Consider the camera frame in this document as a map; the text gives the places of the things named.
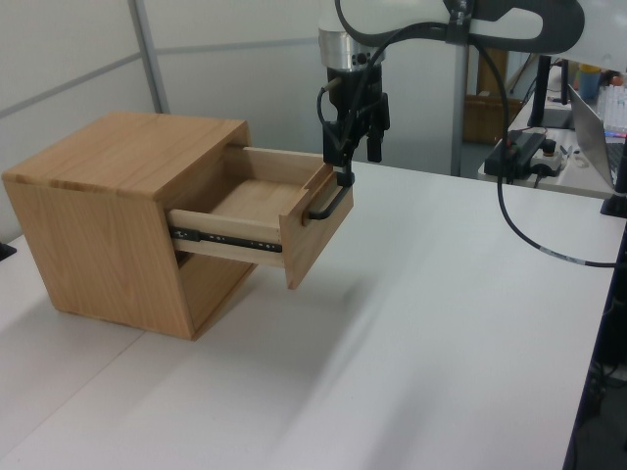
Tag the scissors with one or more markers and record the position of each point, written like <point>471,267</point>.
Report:
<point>565,150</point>

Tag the wooden drawer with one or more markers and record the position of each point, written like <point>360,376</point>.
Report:
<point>259,196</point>

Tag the black drawer slide rail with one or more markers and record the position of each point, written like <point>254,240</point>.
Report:
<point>230,241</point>

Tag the brown wooden box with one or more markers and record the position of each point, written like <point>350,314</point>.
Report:
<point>482,120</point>

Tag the grey partition post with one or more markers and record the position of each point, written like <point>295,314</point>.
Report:
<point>152,59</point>

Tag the black monitor stand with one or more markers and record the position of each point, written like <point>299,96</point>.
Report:
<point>541,93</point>

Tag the emergency stop button box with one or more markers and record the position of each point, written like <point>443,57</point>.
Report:
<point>546,157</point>

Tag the grey metal pillar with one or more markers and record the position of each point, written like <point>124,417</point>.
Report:
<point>459,108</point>

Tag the wooden cabinet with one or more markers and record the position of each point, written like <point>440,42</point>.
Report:
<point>98,220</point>

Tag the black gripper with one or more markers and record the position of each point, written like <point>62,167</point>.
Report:
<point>355,90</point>

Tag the black power box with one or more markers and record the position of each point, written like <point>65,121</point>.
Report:
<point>514,152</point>

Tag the blue and yellow bottle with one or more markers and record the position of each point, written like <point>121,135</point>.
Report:
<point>589,83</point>

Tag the black table clamp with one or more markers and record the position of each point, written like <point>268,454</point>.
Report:
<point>6,250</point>
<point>614,205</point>

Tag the grey laptop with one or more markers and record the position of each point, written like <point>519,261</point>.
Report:
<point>595,137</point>

